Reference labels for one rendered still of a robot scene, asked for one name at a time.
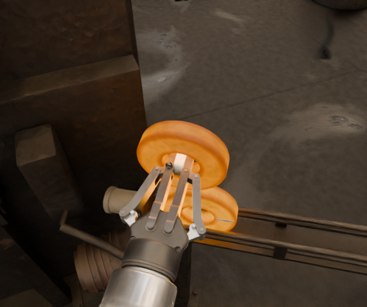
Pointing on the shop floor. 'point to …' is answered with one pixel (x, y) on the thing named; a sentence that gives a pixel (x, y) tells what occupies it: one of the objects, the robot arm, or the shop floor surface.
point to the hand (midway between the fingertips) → (183, 153)
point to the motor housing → (99, 261)
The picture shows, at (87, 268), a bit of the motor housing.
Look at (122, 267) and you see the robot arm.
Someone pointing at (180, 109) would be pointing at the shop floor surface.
